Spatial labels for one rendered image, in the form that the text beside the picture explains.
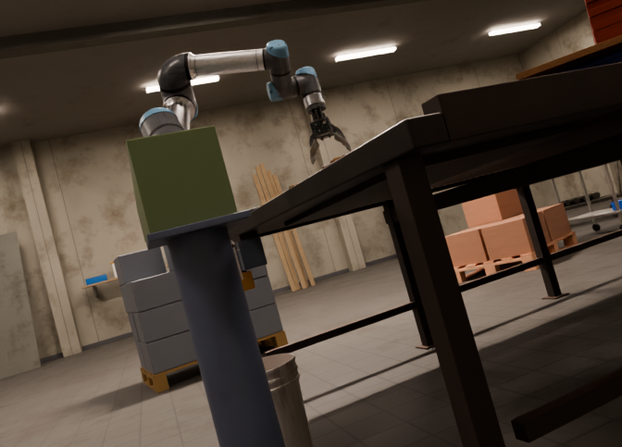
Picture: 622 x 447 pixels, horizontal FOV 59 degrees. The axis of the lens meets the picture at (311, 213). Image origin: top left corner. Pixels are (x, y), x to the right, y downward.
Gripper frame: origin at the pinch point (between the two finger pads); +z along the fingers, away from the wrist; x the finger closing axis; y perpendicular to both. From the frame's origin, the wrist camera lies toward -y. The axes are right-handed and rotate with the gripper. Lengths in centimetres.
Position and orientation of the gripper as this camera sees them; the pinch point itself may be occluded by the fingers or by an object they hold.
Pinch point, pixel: (332, 158)
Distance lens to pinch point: 206.6
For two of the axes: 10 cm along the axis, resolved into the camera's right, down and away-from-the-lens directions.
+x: 9.4, -3.0, -1.6
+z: 2.8, 9.5, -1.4
